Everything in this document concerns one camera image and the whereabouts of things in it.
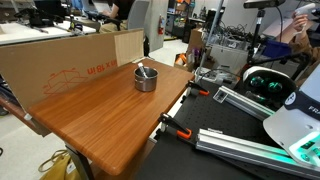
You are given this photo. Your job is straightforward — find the black perforated breadboard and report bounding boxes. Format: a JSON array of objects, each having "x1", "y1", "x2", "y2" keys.
[{"x1": 136, "y1": 81, "x2": 320, "y2": 180}]

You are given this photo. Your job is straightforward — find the black camera tripod stand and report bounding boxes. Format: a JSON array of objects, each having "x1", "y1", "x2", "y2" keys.
[{"x1": 243, "y1": 0, "x2": 315, "y2": 70}]

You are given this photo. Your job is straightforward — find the near orange black clamp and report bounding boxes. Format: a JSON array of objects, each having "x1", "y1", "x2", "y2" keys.
[{"x1": 158, "y1": 113, "x2": 192, "y2": 140}]

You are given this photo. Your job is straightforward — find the far orange black clamp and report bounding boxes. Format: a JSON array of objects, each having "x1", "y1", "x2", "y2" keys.
[{"x1": 186, "y1": 80, "x2": 209, "y2": 96}]

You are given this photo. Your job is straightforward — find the blue plastic bin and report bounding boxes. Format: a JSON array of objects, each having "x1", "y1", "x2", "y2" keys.
[{"x1": 263, "y1": 39, "x2": 291, "y2": 58}]

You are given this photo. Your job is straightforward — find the far aluminium rail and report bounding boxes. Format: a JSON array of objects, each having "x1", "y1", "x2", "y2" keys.
[{"x1": 213, "y1": 86, "x2": 274, "y2": 121}]

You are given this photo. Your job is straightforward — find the person in brown jacket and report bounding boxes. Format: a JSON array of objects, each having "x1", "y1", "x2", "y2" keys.
[{"x1": 274, "y1": 3, "x2": 320, "y2": 86}]

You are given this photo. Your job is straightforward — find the yellow bag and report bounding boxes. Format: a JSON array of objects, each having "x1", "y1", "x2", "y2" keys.
[{"x1": 38, "y1": 149, "x2": 81, "y2": 180}]

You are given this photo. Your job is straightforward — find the red fire extinguisher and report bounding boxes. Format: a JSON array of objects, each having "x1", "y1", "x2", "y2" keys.
[{"x1": 158, "y1": 14, "x2": 165, "y2": 35}]

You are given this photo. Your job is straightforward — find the orange black clamp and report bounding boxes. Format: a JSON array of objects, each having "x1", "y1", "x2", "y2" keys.
[
  {"x1": 186, "y1": 80, "x2": 209, "y2": 96},
  {"x1": 158, "y1": 113, "x2": 192, "y2": 140}
]

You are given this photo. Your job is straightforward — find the grey office chair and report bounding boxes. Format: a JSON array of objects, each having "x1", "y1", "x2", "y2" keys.
[{"x1": 127, "y1": 0, "x2": 150, "y2": 30}]

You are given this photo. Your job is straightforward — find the aluminium rail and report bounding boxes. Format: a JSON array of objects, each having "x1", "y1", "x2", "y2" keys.
[
  {"x1": 196, "y1": 129, "x2": 320, "y2": 180},
  {"x1": 213, "y1": 86, "x2": 274, "y2": 121}
]

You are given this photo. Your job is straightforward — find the silver metal pot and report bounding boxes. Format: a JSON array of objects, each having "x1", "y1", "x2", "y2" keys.
[{"x1": 134, "y1": 67, "x2": 158, "y2": 92}]

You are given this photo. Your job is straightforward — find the white VR headset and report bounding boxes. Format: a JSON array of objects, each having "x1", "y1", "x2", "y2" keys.
[{"x1": 242, "y1": 66, "x2": 297, "y2": 104}]

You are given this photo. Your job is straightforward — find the near aluminium rail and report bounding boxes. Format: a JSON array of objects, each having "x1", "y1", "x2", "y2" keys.
[{"x1": 196, "y1": 129, "x2": 320, "y2": 180}]

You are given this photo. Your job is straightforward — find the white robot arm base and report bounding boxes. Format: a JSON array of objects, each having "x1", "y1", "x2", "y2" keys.
[{"x1": 263, "y1": 66, "x2": 320, "y2": 169}]

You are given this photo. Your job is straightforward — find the seated person in black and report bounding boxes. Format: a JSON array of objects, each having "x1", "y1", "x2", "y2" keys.
[{"x1": 99, "y1": 0, "x2": 135, "y2": 33}]

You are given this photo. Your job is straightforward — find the large cardboard panel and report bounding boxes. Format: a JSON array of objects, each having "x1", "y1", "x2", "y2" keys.
[{"x1": 0, "y1": 29, "x2": 144, "y2": 109}]

